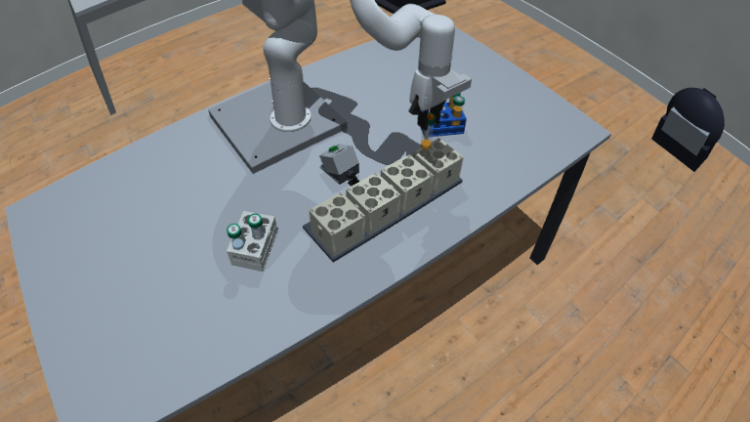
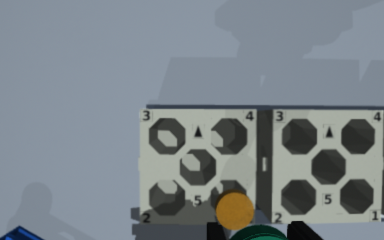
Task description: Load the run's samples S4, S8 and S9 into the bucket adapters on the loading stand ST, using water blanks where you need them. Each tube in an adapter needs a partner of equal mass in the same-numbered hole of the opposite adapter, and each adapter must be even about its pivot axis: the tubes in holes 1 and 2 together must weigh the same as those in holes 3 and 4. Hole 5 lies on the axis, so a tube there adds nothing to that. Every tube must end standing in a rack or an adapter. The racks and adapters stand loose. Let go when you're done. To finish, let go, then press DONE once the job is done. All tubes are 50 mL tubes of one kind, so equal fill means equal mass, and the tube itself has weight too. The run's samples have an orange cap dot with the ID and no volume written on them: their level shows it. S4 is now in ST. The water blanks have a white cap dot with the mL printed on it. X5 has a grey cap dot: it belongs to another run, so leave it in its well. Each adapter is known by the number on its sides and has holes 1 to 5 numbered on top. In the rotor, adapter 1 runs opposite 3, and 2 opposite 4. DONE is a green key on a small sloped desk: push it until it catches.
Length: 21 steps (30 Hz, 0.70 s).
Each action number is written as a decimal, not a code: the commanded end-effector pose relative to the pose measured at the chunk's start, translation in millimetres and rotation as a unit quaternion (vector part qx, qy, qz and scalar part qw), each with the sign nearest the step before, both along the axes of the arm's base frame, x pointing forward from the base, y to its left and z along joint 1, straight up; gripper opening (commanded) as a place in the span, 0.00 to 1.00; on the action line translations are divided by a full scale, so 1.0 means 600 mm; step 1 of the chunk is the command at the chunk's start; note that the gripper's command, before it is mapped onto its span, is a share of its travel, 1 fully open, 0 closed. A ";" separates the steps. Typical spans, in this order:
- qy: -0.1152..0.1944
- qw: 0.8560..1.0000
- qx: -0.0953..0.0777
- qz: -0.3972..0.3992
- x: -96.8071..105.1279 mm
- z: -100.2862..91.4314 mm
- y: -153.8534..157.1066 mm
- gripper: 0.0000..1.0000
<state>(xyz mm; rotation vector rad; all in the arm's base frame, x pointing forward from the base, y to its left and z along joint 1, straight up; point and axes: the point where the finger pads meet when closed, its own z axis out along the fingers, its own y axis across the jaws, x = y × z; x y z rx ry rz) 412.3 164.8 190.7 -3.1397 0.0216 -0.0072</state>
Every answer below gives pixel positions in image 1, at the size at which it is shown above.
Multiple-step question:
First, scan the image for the white tube rack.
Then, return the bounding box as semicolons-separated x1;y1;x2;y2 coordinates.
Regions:
227;212;277;272

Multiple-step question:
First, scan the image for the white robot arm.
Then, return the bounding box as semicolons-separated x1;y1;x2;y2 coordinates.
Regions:
261;0;472;132

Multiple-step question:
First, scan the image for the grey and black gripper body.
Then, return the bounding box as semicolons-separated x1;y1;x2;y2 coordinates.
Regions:
409;67;444;111

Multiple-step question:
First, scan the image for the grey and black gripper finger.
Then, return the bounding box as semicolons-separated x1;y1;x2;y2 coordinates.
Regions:
409;95;429;131
430;101;446;124

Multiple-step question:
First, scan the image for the blue tube rack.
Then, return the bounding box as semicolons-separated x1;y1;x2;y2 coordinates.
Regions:
433;103;467;137

